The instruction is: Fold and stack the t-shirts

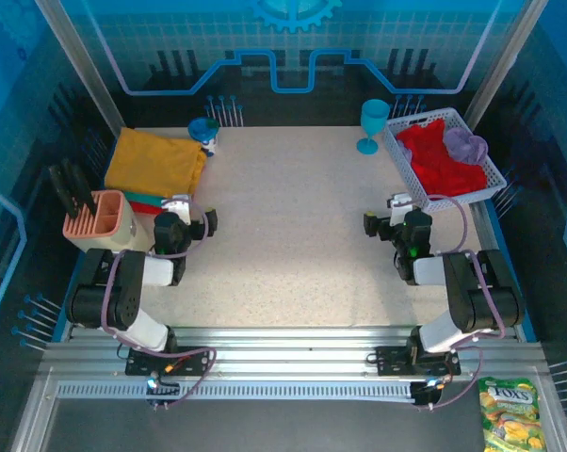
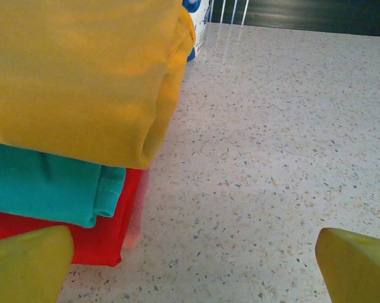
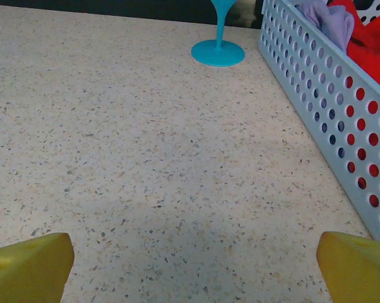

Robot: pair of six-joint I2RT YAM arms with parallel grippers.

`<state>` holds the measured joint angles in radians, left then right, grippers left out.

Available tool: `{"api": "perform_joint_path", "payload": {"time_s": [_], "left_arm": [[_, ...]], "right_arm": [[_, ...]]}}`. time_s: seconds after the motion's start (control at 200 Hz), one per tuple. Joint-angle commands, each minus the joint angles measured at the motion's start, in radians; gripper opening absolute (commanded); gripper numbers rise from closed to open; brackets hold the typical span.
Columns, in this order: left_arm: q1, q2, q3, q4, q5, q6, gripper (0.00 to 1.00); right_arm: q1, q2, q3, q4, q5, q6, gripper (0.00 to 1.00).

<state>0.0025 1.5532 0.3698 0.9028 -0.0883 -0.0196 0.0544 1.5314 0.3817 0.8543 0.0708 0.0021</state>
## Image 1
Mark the folded yellow t-shirt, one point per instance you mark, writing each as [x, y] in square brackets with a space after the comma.
[151, 162]

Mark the white plastic basket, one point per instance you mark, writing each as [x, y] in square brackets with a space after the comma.
[453, 202]

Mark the green Fox's candy bag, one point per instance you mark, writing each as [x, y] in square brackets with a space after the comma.
[509, 414]

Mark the pink and beige knife block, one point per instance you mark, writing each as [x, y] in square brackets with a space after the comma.
[104, 226]

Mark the purple t-shirt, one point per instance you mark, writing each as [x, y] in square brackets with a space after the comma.
[464, 146]

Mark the aluminium frame post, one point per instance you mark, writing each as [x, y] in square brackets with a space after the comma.
[81, 66]
[505, 61]

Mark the blue plastic goblet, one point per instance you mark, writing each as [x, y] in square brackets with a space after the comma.
[374, 117]

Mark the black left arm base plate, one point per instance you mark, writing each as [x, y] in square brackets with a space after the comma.
[194, 360]

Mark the white cup with blue lid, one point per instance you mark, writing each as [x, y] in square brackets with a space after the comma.
[203, 129]

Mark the folded teal t-shirt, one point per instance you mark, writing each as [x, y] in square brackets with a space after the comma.
[142, 198]

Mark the aluminium rail frame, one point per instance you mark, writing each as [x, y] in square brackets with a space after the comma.
[288, 350]

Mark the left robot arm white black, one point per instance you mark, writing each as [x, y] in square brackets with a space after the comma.
[123, 292]

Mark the red t-shirt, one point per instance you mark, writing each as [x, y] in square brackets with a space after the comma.
[434, 160]
[144, 207]

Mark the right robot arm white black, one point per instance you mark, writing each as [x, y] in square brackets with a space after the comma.
[476, 292]

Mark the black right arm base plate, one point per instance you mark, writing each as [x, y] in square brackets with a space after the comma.
[392, 360]

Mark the folded red t-shirt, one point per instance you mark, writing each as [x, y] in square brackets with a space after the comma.
[144, 207]

